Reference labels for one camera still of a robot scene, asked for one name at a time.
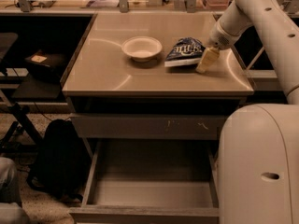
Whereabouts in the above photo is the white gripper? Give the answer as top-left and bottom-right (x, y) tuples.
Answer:
(196, 18), (240, 74)

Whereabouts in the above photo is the blue chip bag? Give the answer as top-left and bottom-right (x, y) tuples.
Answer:
(164, 37), (206, 67)

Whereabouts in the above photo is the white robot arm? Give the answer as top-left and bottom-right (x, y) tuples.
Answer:
(205, 0), (299, 224)

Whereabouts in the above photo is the grey drawer cabinet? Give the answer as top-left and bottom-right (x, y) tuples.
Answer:
(60, 12), (256, 224)

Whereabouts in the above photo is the closed top drawer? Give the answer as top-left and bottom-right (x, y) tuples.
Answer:
(71, 113), (226, 140)

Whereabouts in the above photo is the open middle drawer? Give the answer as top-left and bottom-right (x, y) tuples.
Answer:
(70, 140), (220, 224)

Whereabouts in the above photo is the white paper bowl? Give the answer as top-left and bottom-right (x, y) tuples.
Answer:
(121, 36), (163, 63)

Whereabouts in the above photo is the black box with label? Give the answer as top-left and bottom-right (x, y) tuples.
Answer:
(24, 50), (68, 83)

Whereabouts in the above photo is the black backpack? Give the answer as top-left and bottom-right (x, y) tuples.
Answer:
(26, 119), (91, 202)

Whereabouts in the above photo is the dark side shelf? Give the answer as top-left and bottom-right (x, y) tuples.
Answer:
(11, 75), (61, 100)

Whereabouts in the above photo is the black tripod stand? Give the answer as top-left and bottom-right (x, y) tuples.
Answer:
(0, 59), (44, 151)

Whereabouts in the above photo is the person's leg in jeans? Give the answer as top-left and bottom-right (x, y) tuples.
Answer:
(0, 156), (32, 224)

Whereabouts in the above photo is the white stick with handle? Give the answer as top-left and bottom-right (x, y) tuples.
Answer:
(246, 47), (264, 70)

